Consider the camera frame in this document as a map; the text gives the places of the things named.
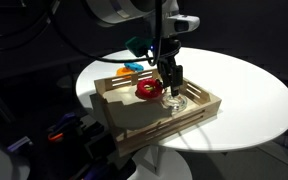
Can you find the teal gripper mount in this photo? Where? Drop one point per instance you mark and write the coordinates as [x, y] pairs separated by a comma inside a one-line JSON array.
[[135, 45]]

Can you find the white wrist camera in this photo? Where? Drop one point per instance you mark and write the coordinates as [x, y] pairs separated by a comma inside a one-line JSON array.
[[184, 24]]

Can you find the orange and blue toy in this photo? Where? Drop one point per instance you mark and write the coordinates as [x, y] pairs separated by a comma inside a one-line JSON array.
[[134, 66]]

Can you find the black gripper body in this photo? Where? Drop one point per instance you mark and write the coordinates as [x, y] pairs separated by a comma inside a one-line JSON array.
[[169, 48]]

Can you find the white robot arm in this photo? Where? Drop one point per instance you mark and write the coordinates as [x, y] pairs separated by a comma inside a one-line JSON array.
[[117, 10]]

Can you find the clear glass cup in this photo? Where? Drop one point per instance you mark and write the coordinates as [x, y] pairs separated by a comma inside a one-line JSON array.
[[181, 105]]

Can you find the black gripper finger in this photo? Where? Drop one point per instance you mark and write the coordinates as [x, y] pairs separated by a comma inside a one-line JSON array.
[[165, 75], [177, 80]]

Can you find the slatted wooden tray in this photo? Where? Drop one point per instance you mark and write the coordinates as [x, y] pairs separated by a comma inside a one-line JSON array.
[[140, 115]]

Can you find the white table pedestal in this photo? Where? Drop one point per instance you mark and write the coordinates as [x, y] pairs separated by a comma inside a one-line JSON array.
[[157, 164]]

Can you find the grey round surface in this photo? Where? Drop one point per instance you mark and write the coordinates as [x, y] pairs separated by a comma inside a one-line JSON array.
[[0, 161]]

